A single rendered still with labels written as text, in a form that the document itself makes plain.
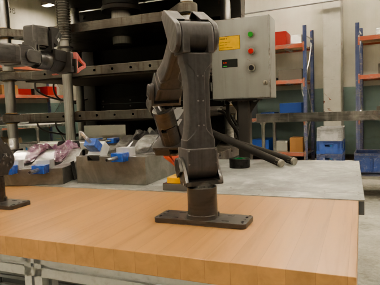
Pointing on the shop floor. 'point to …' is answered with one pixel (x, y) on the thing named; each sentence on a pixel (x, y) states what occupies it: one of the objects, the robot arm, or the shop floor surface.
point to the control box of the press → (244, 69)
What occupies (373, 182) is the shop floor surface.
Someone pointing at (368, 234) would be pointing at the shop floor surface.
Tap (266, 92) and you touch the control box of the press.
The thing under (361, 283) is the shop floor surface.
